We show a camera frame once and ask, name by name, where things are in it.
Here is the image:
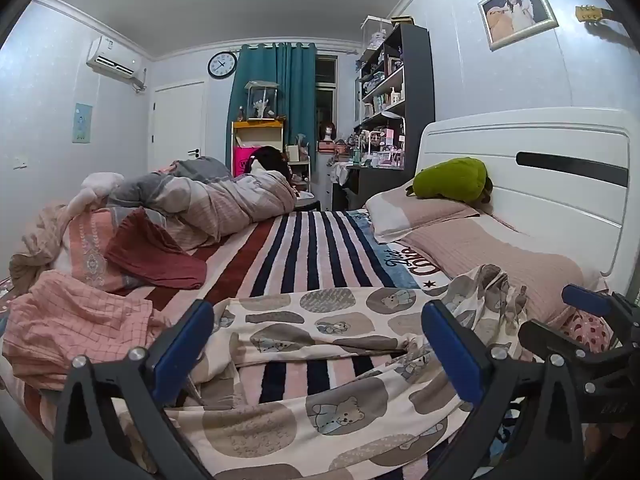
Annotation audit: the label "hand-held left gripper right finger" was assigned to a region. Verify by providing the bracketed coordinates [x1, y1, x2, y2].
[421, 301, 587, 480]

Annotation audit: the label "pink checked cloth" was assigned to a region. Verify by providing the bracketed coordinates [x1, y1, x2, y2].
[2, 270, 172, 392]

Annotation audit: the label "white air conditioner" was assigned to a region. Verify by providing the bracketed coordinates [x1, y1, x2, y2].
[86, 36, 147, 92]

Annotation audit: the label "white fluffy plush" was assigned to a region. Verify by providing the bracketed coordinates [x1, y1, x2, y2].
[67, 172, 126, 212]

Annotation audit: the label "white bed headboard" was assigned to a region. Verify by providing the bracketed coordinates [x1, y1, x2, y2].
[417, 106, 640, 295]

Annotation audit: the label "round black wall clock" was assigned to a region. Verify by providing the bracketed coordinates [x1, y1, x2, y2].
[207, 51, 238, 80]

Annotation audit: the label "strawberry print cloth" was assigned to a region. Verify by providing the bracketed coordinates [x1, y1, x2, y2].
[559, 310, 615, 357]

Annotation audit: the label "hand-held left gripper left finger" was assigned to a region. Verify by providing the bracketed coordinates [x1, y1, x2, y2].
[52, 300, 216, 480]

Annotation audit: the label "guitar headstock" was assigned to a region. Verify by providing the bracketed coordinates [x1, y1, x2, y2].
[575, 5, 620, 25]

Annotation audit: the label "framed photo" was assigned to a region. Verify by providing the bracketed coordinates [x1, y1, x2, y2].
[477, 0, 559, 52]

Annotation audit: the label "window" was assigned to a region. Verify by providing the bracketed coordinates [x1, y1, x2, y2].
[315, 55, 342, 133]

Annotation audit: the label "dark red cloth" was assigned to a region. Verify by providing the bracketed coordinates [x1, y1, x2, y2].
[105, 207, 208, 291]

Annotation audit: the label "clear acrylic box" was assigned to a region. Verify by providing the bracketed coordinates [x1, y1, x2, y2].
[361, 16, 394, 52]

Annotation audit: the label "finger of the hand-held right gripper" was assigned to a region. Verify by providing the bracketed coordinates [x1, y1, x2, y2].
[561, 284, 640, 347]
[519, 319, 623, 363]

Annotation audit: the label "dark desk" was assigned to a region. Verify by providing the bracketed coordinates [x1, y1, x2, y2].
[344, 160, 420, 212]

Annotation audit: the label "cream bear print pants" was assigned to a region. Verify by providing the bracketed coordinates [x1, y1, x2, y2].
[165, 262, 531, 480]

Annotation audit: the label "large pink ribbed pillow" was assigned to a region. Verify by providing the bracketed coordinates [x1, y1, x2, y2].
[407, 212, 610, 327]

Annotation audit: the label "striped fleece blanket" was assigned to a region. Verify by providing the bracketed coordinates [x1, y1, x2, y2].
[100, 209, 526, 480]

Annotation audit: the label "small light blue wall poster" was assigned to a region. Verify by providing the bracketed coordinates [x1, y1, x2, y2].
[72, 102, 94, 144]

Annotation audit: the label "white door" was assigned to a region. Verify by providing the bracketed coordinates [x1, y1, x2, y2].
[147, 79, 207, 173]

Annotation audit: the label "grey pink checked quilt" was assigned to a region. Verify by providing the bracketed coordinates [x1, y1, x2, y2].
[107, 156, 298, 252]

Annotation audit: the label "black plush toy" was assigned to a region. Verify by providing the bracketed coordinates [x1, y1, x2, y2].
[249, 146, 292, 181]

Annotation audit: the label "teal curtain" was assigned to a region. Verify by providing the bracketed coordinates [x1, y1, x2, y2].
[229, 42, 318, 161]

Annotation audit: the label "beige fuzzy cloth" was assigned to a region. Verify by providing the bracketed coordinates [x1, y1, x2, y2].
[9, 200, 76, 298]

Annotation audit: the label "green plush toy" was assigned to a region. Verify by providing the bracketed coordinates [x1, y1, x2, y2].
[406, 157, 494, 205]

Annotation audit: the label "clear display case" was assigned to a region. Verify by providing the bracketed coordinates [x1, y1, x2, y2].
[243, 80, 279, 122]

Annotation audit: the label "yellow white shelf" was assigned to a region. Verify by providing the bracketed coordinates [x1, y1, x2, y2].
[231, 119, 288, 178]

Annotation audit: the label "bright pink bag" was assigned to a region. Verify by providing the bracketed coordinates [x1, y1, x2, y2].
[233, 146, 262, 177]

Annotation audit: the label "dark bookshelf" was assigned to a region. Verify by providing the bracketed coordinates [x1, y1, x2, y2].
[356, 22, 436, 186]

